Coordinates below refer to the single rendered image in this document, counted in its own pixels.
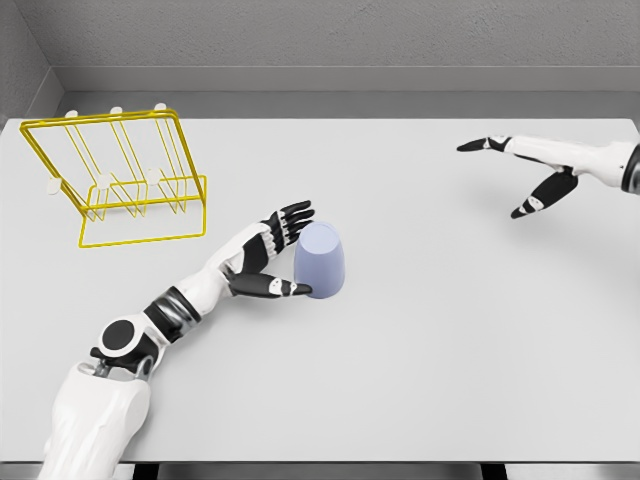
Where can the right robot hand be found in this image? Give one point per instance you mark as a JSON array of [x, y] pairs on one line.
[[550, 160]]

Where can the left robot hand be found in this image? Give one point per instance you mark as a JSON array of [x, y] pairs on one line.
[[250, 252]]

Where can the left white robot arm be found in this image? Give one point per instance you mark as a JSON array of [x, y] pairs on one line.
[[115, 380]]

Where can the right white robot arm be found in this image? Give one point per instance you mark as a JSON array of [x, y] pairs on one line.
[[622, 162]]

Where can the lavender cup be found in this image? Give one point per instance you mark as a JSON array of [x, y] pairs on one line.
[[320, 262]]

